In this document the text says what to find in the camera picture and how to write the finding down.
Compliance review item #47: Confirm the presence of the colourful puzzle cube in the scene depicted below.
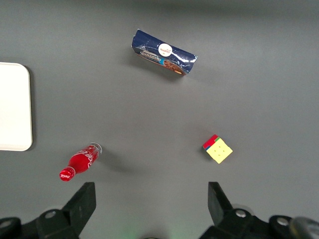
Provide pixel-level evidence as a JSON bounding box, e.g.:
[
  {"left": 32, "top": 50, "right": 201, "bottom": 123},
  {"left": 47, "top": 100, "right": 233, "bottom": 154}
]
[{"left": 202, "top": 134, "right": 233, "bottom": 164}]

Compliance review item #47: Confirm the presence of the red coke bottle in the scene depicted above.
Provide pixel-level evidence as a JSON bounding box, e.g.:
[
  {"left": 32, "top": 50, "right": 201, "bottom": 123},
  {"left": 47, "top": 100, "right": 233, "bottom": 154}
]
[{"left": 59, "top": 142, "right": 103, "bottom": 182}]

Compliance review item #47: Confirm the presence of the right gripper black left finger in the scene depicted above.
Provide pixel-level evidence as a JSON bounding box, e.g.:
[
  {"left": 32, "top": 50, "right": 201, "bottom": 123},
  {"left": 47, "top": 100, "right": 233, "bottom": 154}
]
[{"left": 0, "top": 182, "right": 97, "bottom": 239}]

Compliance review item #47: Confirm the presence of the dark blue cookie box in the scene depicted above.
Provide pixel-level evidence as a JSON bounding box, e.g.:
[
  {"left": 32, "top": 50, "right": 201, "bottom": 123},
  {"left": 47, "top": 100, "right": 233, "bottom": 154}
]
[{"left": 131, "top": 28, "right": 198, "bottom": 77}]

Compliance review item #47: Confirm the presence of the white plastic tray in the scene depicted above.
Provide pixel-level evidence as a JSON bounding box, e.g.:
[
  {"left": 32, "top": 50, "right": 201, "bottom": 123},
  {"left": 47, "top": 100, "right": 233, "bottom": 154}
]
[{"left": 0, "top": 62, "right": 33, "bottom": 152}]

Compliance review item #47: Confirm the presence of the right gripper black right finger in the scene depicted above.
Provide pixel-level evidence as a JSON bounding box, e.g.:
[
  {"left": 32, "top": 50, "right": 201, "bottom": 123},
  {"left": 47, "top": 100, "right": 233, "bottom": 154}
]
[{"left": 199, "top": 181, "right": 295, "bottom": 239}]

